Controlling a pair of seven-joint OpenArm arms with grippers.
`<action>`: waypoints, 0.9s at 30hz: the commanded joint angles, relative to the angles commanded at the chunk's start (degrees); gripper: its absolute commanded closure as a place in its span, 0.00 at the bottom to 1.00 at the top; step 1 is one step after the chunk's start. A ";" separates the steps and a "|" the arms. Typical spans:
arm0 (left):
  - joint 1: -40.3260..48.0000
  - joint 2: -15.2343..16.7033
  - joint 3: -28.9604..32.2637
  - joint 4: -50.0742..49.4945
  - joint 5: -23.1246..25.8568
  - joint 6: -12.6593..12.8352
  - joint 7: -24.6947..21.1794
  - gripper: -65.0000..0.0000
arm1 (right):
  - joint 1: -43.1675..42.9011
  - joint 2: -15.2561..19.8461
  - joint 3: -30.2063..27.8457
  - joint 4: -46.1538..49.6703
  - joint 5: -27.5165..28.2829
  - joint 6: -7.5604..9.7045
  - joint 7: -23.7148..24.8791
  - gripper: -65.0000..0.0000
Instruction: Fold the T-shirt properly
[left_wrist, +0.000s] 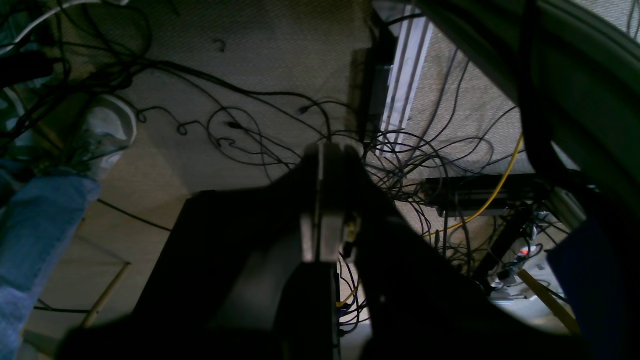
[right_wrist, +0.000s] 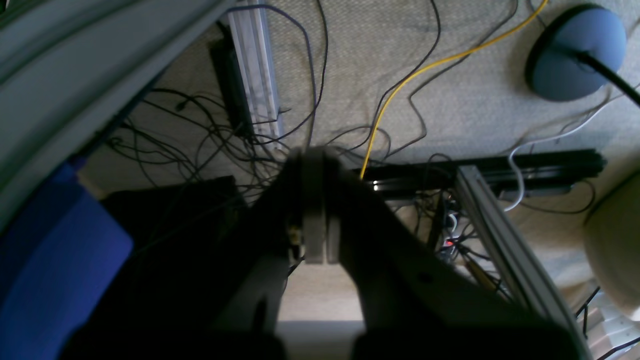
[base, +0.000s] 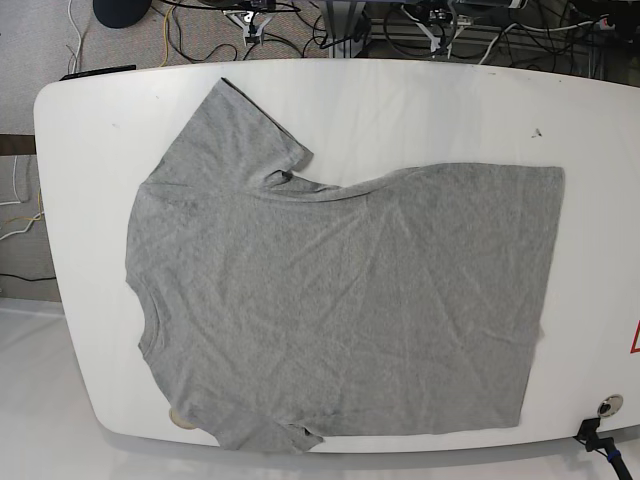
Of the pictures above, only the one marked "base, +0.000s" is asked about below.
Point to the black clamp with cable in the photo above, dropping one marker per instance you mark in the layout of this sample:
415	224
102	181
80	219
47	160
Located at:
589	438

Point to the beige table grommet left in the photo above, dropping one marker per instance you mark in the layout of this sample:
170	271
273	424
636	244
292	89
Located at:
180	422

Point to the red warning sticker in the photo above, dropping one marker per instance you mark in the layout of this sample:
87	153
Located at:
635	347

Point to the aluminium frame leg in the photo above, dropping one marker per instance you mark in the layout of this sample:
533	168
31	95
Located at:
346	28

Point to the grey t-shirt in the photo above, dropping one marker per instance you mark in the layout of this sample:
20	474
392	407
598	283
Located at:
279	312

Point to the silver table grommet right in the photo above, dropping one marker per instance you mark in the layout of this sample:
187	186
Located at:
610	406

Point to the dark blue round object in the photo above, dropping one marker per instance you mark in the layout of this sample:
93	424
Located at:
120	14

